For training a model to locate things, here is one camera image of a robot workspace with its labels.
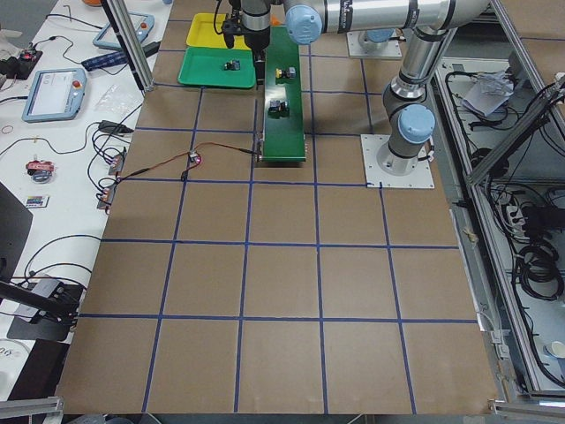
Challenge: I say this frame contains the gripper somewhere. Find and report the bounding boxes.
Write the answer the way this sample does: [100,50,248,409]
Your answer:
[245,26,270,84]

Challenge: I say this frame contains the green push button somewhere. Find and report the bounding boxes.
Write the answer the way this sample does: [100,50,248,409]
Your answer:
[267,100,290,117]
[223,60,241,72]

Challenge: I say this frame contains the yellow push button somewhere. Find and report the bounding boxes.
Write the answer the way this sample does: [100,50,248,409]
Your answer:
[275,66,297,80]

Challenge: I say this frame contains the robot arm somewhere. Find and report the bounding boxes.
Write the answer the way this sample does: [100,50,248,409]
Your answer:
[229,0,279,86]
[284,0,488,135]

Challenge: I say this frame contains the yellow plastic tray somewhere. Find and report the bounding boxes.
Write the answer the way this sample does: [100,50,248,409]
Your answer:
[186,12,228,49]

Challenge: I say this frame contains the green plastic tray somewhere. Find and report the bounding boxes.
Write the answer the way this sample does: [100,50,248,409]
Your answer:
[177,47,256,89]

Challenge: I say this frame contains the green conveyor belt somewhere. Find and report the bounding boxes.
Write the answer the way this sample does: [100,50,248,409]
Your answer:
[258,26,306,163]

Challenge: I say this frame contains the teach pendant far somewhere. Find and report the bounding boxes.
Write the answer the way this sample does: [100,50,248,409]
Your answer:
[92,12,155,50]

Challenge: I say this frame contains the teach pendant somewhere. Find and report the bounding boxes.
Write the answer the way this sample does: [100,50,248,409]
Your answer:
[22,68,87,123]
[92,12,155,50]

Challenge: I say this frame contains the small motor controller board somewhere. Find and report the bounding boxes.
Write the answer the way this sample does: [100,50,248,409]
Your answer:
[189,151,201,167]

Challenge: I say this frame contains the blue plaid pouch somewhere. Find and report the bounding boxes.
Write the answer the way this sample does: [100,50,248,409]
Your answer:
[80,51,127,72]

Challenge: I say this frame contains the black power adapter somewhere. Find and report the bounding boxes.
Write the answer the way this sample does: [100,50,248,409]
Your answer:
[98,120,134,134]

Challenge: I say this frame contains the teach pendant near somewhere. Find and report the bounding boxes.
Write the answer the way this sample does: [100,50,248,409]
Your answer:
[22,68,87,123]

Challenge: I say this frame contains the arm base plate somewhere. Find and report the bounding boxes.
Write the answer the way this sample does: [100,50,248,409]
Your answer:
[347,28,402,60]
[360,134,434,189]

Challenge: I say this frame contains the red black controller wire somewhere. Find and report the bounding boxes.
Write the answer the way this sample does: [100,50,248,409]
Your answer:
[115,141,258,182]

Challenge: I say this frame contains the aluminium frame post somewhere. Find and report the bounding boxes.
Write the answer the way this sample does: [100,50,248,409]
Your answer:
[102,0,154,93]

